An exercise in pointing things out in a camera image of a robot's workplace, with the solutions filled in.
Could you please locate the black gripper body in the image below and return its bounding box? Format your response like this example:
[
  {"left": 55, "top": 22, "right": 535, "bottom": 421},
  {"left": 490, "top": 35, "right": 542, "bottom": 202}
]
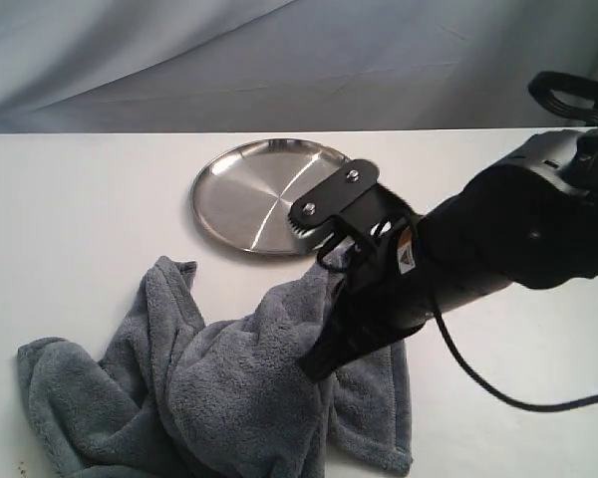
[{"left": 328, "top": 163, "right": 598, "bottom": 345}]

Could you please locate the grey fluffy towel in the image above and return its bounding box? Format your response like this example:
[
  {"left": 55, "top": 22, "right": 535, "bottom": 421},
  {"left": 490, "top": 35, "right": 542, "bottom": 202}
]
[{"left": 16, "top": 257, "right": 413, "bottom": 477}]

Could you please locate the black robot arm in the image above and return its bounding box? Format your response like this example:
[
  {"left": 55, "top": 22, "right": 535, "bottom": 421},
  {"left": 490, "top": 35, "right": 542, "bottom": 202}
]
[{"left": 289, "top": 129, "right": 598, "bottom": 381}]

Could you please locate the round stainless steel plate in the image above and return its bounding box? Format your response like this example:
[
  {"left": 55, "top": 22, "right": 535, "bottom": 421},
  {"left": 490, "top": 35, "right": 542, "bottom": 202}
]
[{"left": 190, "top": 138, "right": 350, "bottom": 256}]

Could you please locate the grey fabric backdrop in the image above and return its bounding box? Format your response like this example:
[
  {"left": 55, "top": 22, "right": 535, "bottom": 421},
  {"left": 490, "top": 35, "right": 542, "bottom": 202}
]
[{"left": 0, "top": 1, "right": 598, "bottom": 133}]

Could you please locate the wrist camera with black bracket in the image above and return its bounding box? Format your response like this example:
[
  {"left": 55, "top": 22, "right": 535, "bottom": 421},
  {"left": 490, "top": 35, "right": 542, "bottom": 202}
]
[{"left": 288, "top": 159, "right": 413, "bottom": 253}]

